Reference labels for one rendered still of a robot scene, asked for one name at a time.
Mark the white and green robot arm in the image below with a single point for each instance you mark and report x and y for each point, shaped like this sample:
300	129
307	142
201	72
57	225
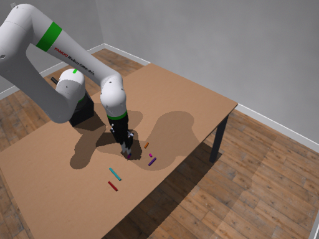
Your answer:
26	24

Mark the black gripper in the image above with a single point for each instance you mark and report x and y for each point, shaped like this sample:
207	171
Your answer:
122	137

